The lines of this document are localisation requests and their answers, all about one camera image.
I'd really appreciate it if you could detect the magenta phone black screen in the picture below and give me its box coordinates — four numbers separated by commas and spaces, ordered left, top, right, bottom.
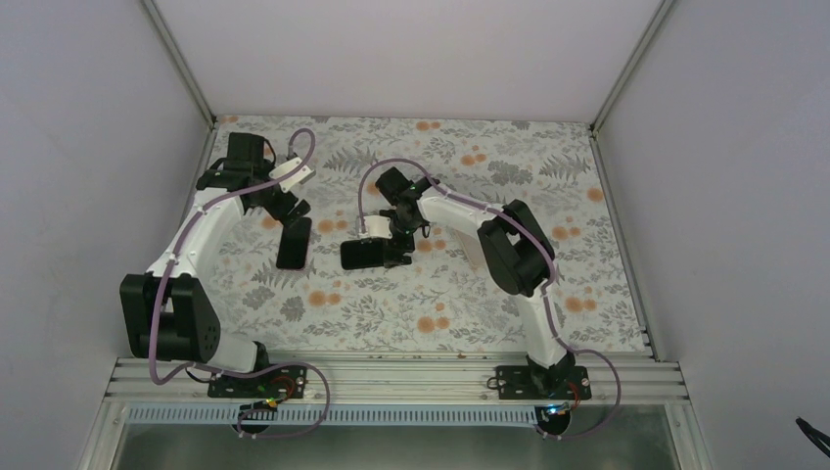
275, 217, 312, 270

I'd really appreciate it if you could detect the cream phone case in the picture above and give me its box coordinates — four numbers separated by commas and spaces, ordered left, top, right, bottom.
454, 230, 486, 270

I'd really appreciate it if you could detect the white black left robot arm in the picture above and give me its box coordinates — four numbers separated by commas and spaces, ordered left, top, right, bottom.
119, 128, 316, 397

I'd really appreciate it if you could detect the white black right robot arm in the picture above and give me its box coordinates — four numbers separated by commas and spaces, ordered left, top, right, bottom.
361, 168, 576, 399

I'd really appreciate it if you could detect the black object at edge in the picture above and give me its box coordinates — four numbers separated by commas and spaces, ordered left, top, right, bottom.
795, 417, 830, 457

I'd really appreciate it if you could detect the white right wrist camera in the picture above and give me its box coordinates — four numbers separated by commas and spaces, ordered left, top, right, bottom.
358, 215, 392, 240

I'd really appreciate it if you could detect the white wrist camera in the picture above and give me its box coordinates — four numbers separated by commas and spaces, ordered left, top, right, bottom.
358, 215, 392, 240
269, 157, 316, 193

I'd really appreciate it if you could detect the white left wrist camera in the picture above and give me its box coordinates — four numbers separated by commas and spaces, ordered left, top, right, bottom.
269, 157, 316, 193

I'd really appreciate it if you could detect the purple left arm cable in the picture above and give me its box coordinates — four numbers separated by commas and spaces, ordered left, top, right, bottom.
147, 128, 333, 441

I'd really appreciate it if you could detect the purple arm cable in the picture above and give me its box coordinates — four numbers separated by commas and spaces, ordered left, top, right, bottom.
147, 128, 333, 441
356, 158, 623, 442

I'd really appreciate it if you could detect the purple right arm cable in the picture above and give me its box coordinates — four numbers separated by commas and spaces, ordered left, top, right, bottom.
356, 158, 623, 442

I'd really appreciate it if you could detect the left aluminium corner post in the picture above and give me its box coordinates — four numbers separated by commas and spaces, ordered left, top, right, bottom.
139, 0, 216, 129

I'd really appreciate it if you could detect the aluminium corner post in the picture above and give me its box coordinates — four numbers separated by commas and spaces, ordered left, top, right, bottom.
139, 0, 216, 129
589, 0, 677, 139

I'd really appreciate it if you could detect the grey slotted cable duct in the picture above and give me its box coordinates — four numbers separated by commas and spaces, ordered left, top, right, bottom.
126, 402, 537, 427

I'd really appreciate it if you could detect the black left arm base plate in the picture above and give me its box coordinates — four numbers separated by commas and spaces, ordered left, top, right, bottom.
207, 365, 308, 400

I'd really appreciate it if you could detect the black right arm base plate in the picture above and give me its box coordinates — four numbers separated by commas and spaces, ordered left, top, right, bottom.
485, 365, 592, 400

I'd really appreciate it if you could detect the aluminium front rail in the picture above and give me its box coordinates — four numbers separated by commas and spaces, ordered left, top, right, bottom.
105, 352, 689, 405

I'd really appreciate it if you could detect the right aluminium corner post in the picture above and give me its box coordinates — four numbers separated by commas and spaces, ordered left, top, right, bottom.
589, 0, 677, 139

